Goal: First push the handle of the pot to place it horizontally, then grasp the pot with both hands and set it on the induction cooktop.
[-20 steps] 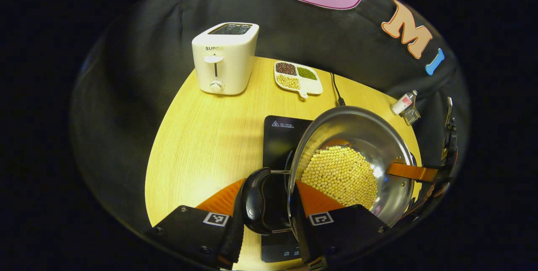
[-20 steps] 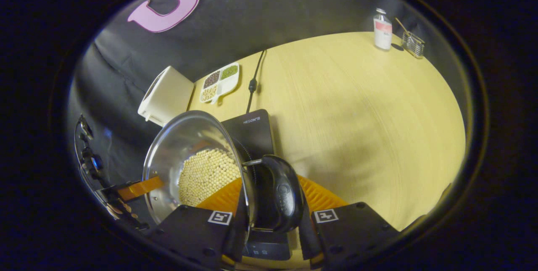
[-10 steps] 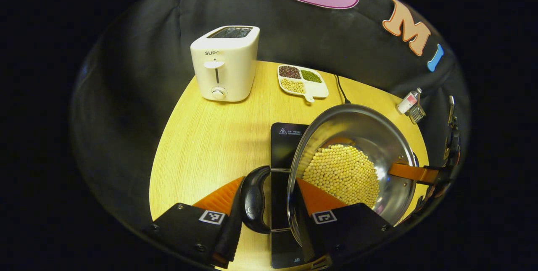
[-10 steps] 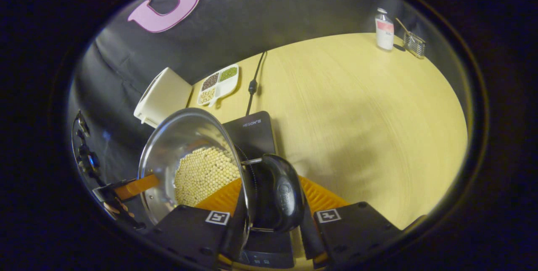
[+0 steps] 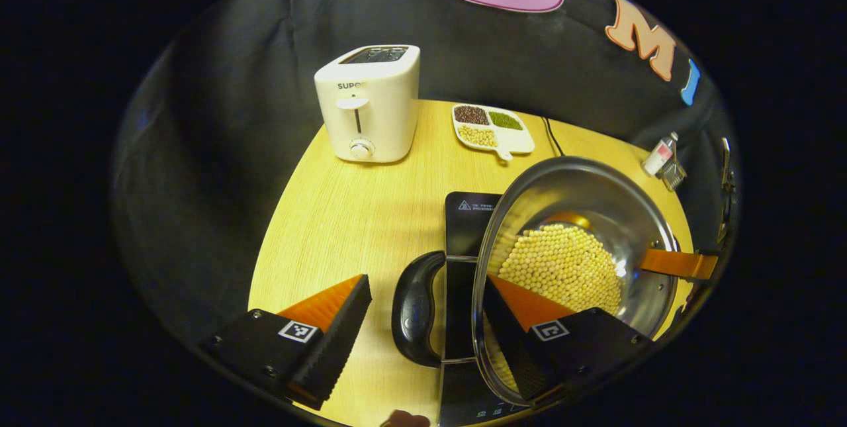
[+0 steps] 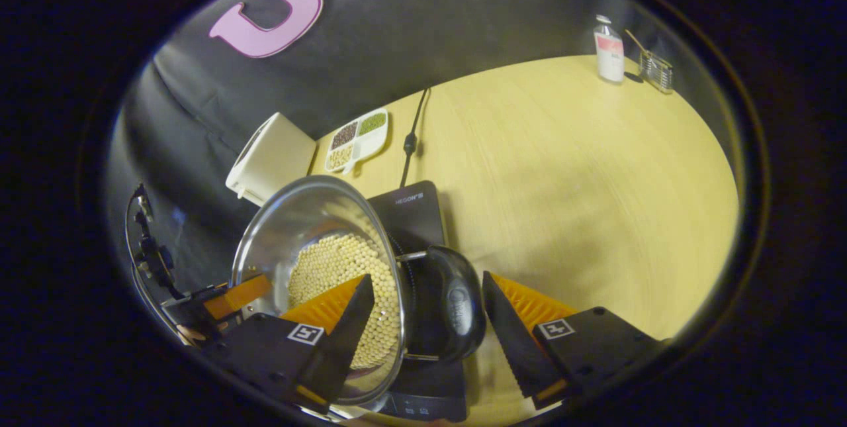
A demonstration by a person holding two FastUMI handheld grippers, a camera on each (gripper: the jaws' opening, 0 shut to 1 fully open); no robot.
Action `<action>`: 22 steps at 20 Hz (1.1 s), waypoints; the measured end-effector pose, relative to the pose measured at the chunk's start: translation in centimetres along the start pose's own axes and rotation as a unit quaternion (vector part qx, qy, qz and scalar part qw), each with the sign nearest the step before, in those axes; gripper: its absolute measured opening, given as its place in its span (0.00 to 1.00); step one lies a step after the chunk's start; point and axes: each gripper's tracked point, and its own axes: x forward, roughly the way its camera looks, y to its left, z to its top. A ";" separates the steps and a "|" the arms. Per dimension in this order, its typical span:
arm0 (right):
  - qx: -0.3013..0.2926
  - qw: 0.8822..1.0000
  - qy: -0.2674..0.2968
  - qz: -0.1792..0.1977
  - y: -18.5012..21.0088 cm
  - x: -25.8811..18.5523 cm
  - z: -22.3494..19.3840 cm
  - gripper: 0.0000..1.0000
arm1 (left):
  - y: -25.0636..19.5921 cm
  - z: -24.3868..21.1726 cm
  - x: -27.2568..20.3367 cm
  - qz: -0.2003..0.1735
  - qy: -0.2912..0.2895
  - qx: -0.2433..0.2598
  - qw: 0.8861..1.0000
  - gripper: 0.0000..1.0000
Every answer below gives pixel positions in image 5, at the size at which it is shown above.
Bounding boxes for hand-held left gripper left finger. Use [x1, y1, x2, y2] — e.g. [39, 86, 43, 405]
[201, 274, 373, 411]

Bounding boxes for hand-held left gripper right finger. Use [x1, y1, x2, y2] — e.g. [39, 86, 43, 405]
[483, 275, 652, 408]

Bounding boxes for steel pot with black handles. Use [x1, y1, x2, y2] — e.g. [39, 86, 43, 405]
[392, 156, 681, 388]

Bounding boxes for black induction cooktop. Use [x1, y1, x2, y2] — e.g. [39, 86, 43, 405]
[437, 191, 530, 427]

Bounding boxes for clear glass holder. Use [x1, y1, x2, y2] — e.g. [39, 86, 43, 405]
[660, 159, 688, 191]

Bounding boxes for clear plastic bottle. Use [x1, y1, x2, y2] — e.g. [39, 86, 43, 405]
[642, 132, 680, 176]

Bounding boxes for pile of yellow soybeans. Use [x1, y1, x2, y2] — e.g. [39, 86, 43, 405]
[498, 224, 623, 315]

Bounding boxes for white divided bean dish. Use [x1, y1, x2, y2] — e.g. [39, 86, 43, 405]
[451, 103, 535, 162]

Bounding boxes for white toaster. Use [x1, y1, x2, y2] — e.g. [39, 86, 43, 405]
[314, 44, 421, 164]

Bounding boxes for black power cable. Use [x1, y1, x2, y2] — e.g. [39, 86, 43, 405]
[541, 116, 563, 158]

